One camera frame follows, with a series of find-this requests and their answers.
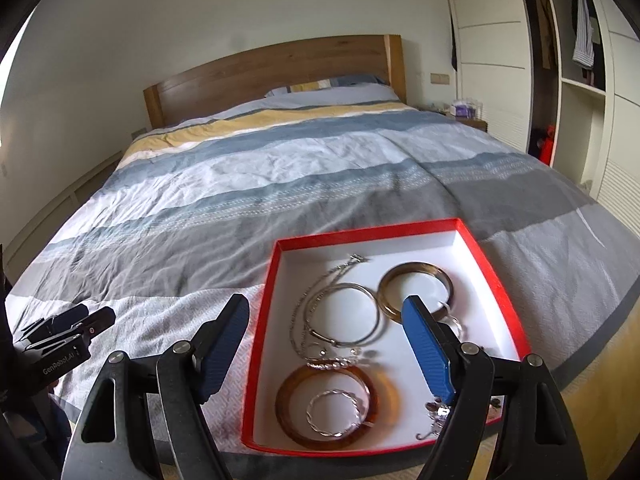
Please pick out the bed with striped duvet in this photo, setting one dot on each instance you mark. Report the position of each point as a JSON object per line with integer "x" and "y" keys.
{"x": 300, "y": 170}

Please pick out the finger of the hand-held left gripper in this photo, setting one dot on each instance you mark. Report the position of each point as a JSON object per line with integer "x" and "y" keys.
{"x": 85, "y": 327}
{"x": 65, "y": 315}

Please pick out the hanging striped shirt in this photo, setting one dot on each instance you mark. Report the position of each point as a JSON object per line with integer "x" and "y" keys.
{"x": 582, "y": 25}

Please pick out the wall switch plate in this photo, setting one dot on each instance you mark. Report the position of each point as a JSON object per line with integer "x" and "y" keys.
{"x": 440, "y": 78}

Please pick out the tortoiseshell bangle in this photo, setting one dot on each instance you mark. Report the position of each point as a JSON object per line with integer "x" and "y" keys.
{"x": 387, "y": 306}

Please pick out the striped pillow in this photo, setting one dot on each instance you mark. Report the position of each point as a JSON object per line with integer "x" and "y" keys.
{"x": 340, "y": 81}

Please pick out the purple box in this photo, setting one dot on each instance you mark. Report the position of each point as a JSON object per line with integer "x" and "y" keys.
{"x": 462, "y": 109}

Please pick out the wooden nightstand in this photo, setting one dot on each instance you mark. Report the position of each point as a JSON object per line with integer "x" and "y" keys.
{"x": 475, "y": 125}

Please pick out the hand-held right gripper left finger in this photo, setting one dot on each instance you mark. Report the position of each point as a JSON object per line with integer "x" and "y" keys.
{"x": 225, "y": 355}

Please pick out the amber bangle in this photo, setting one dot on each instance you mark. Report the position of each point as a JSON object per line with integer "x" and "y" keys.
{"x": 300, "y": 375}

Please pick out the wooden headboard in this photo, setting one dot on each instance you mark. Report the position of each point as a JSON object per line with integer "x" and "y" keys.
{"x": 275, "y": 65}

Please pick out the thin silver bangle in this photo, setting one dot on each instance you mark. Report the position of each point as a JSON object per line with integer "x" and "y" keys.
{"x": 360, "y": 341}

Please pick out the white wardrobe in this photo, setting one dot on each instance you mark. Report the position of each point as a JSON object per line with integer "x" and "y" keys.
{"x": 495, "y": 50}

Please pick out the grey pillow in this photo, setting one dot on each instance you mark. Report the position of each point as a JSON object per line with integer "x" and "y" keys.
{"x": 340, "y": 96}

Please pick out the red jewelry box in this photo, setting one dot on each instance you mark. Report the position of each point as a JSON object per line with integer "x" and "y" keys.
{"x": 400, "y": 250}

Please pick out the red item in wardrobe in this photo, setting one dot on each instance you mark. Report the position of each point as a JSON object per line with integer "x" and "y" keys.
{"x": 546, "y": 147}

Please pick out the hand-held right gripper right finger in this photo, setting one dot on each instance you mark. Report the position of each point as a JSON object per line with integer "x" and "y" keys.
{"x": 430, "y": 350}

